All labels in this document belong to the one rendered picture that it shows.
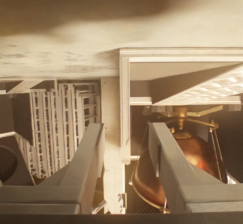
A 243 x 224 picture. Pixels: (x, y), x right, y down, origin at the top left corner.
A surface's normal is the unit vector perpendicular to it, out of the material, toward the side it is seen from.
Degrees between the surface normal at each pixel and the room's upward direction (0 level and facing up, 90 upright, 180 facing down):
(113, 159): 90
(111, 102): 90
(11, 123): 90
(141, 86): 92
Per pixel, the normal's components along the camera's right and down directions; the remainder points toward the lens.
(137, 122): 0.00, 0.12
